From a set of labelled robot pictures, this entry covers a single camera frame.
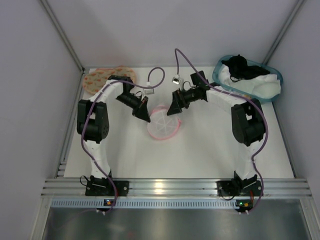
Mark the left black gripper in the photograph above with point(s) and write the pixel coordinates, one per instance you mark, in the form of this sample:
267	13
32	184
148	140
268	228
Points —
139	107

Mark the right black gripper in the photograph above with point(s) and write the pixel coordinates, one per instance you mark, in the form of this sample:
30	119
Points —
178	99

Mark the pink floral mesh laundry bag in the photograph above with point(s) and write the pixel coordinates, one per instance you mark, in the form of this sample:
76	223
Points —
95	80

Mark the pink garment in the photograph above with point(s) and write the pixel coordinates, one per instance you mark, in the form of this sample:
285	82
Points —
160	109

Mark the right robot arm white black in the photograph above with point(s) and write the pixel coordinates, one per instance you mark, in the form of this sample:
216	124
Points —
247	118

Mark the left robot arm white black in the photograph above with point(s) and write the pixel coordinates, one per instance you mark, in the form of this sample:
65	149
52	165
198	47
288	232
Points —
93	120

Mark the black garment in basket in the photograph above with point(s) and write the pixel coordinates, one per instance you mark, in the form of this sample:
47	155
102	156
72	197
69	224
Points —
240	70

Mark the white garment in basket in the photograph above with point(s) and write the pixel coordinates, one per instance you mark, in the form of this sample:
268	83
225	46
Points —
263	86

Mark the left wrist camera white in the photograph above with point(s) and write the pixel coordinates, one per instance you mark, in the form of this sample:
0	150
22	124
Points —
149	89

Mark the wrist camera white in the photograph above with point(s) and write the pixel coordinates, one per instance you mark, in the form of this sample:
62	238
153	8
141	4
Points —
178	80
149	89

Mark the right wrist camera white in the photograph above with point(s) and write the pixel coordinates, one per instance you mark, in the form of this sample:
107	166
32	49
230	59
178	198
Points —
178	80

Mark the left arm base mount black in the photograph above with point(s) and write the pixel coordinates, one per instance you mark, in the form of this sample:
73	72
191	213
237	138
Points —
100	187

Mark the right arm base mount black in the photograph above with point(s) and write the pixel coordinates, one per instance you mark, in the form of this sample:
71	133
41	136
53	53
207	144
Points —
238	187

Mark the grey slotted cable duct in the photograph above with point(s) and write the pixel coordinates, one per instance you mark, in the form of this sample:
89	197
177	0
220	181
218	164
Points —
145	203

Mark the aluminium front rail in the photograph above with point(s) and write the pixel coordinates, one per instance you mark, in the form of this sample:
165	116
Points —
274	188

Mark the left aluminium frame post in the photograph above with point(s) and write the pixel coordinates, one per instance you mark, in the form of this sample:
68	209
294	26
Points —
61	33

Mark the aluminium frame post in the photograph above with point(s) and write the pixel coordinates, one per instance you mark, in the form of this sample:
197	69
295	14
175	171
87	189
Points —
61	33
288	22

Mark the right aluminium frame post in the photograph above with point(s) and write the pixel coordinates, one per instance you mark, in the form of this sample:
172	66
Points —
288	22

